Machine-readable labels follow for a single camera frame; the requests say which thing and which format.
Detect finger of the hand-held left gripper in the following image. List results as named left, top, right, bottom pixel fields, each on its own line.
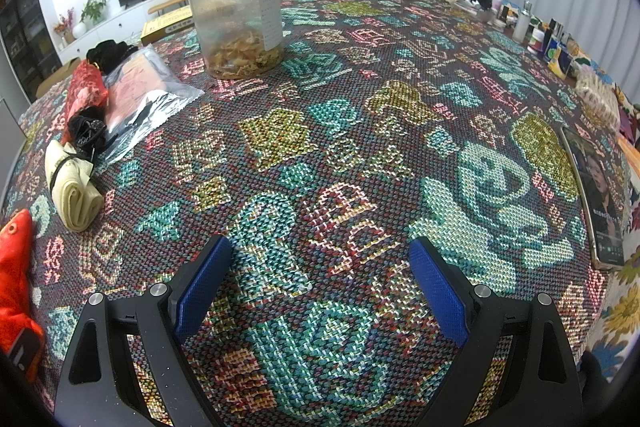
left=0, top=326, right=45, bottom=375

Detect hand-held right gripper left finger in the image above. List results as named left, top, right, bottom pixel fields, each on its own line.
left=54, top=234, right=234, bottom=427

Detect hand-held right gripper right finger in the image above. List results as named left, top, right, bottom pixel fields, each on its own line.
left=407, top=236, right=583, bottom=427

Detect orange red cloth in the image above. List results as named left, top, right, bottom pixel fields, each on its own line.
left=0, top=209, right=46, bottom=383

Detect plastic bag with orange case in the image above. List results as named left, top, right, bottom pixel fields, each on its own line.
left=102, top=46, right=205, bottom=165

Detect white storage box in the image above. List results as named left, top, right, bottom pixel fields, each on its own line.
left=0, top=94, right=26, bottom=202

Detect black fluffy cloth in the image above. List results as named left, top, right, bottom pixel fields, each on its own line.
left=86, top=39, right=138, bottom=72

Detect cream rolled socks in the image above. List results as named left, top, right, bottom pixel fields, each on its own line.
left=45, top=141, right=103, bottom=232

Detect patterned woven blanket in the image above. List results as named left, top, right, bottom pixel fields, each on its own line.
left=0, top=0, right=636, bottom=427

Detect floral sofa cloth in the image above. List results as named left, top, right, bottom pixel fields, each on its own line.
left=565, top=47, right=640, bottom=383

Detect book with woman's portrait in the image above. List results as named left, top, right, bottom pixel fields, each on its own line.
left=560, top=125, right=626, bottom=270

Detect black rolled cloth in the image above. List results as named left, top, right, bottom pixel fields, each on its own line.
left=67, top=114, right=118, bottom=158

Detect red lace cloth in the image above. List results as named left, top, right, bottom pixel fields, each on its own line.
left=62, top=61, right=110, bottom=142

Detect tissue pack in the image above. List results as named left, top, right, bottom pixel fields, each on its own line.
left=575, top=67, right=621, bottom=120

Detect cardboard box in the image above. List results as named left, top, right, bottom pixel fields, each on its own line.
left=35, top=57, right=81, bottom=100

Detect yellow bottle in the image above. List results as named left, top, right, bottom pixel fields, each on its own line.
left=547, top=47, right=573, bottom=78

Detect yellow flat box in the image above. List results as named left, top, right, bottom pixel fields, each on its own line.
left=141, top=6, right=195, bottom=45

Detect clear plastic jar black lid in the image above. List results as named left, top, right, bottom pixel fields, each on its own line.
left=181, top=0, right=285, bottom=79

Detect white television cabinet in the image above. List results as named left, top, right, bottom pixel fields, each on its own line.
left=60, top=0, right=201, bottom=52

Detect row of cosmetic bottles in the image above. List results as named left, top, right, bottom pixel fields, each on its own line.
left=492, top=0, right=576, bottom=58

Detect small wooden bench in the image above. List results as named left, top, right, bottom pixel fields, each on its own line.
left=148, top=0, right=188, bottom=15

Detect green potted plant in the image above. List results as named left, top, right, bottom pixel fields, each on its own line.
left=81, top=0, right=109, bottom=25

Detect red dried flowers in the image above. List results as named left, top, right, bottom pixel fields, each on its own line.
left=54, top=7, right=76, bottom=38

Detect black glass cabinet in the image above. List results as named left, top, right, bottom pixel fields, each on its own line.
left=0, top=0, right=63, bottom=98

